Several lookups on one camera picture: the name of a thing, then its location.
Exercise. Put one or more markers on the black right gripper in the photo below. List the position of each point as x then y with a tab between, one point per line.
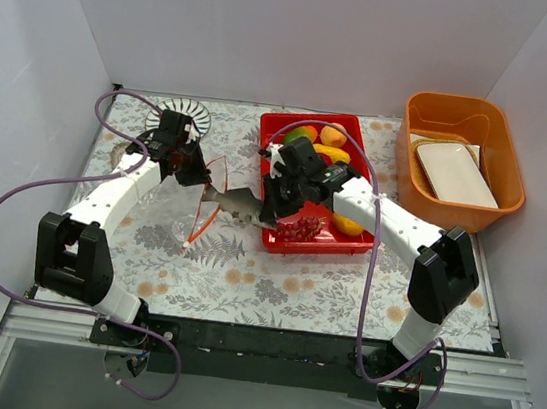
274	197

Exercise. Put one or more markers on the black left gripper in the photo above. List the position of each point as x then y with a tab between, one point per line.
192	169

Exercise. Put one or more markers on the red grape bunch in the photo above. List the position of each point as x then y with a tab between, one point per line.
302	230

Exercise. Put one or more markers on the grey plastic fish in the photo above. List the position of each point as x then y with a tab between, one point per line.
241	204

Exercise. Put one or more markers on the clear zip top bag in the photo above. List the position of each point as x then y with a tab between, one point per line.
180	210

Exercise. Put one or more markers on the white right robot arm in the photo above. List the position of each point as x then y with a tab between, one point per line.
442	263

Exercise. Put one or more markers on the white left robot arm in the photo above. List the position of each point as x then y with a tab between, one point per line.
73	254

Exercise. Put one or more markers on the floral patterned table mat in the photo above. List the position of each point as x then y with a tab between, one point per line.
229	276

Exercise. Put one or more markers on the striped round plate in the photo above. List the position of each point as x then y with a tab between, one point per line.
199	114

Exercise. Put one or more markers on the red fruit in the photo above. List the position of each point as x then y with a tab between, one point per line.
325	160

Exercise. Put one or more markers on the woven round coaster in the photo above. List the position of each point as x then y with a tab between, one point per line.
116	154

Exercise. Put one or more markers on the green red mango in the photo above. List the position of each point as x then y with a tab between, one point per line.
305	131

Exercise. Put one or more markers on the red plastic tray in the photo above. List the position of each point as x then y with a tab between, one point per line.
329	240

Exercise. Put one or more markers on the orange peach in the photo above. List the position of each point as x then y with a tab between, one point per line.
333	135

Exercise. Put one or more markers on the orange plastic basin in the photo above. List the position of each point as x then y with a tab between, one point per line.
465	119

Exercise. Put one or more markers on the white rectangular plate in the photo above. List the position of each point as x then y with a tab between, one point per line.
479	194

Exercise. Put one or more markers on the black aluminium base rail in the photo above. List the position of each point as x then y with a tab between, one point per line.
269	356

